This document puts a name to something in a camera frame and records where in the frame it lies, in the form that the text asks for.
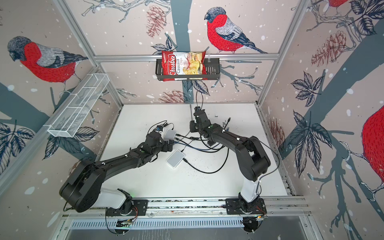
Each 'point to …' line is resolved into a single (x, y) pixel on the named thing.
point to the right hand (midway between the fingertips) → (190, 125)
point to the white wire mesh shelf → (67, 120)
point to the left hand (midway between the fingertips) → (167, 140)
